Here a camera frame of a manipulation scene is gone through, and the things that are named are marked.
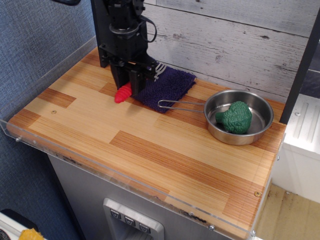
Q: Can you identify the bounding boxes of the black vertical post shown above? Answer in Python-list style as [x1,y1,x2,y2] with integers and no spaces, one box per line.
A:
[279,10,320,124]
[91,0,112,68]

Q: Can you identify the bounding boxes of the yellow object bottom left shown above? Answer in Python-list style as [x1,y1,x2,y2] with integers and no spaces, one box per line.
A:
[18,228,45,240]

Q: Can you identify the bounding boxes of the white side counter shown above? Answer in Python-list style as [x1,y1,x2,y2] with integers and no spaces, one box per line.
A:
[271,94,320,203]

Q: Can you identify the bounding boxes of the grey dispenser button panel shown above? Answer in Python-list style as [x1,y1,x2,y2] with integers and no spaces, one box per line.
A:
[103,197,165,240]

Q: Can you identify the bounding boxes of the red handled metal fork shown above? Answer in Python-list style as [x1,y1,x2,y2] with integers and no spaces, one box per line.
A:
[114,62,167,104]

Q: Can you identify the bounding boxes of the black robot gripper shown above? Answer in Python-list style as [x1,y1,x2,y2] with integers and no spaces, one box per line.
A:
[98,23,158,97]

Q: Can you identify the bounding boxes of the silver toy fridge cabinet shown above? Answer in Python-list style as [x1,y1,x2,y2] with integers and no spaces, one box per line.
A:
[49,156,254,240]

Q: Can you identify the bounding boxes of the small steel pan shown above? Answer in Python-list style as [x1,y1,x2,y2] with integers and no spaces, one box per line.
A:
[157,89,275,146]

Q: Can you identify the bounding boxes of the black vertical post left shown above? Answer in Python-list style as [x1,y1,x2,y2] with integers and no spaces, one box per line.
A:
[91,0,112,68]

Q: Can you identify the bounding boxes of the black vertical post right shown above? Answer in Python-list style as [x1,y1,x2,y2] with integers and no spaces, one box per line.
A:
[279,10,320,124]

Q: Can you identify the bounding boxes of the purple terry rag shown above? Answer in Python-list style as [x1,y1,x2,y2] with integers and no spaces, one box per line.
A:
[133,66,196,113]

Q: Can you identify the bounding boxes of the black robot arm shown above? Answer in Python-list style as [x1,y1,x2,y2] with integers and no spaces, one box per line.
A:
[98,0,158,96]

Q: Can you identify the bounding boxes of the green toy broccoli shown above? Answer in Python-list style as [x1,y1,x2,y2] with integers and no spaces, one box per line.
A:
[215,101,252,135]

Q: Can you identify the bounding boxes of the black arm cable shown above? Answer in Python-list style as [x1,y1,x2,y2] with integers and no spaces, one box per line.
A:
[139,15,158,43]

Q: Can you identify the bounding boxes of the clear acrylic table guard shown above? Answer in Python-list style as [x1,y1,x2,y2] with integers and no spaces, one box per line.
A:
[6,50,285,233]

